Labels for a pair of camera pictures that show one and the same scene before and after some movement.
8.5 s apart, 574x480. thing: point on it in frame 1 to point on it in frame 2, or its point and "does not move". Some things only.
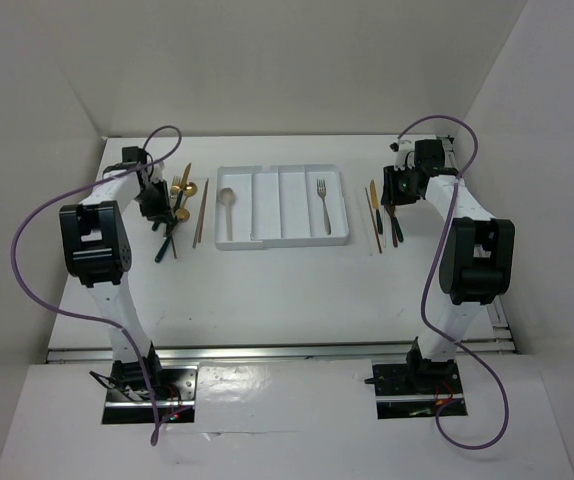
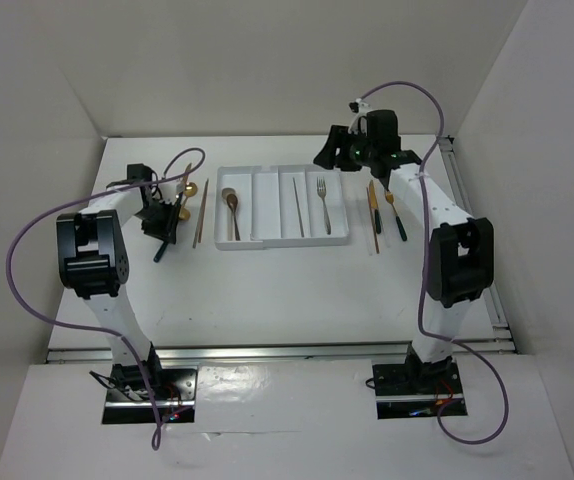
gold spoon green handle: [190, 189] does not move
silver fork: [321, 190] does not move
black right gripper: [390, 195] to [339, 137]
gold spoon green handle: [183, 215] does not move
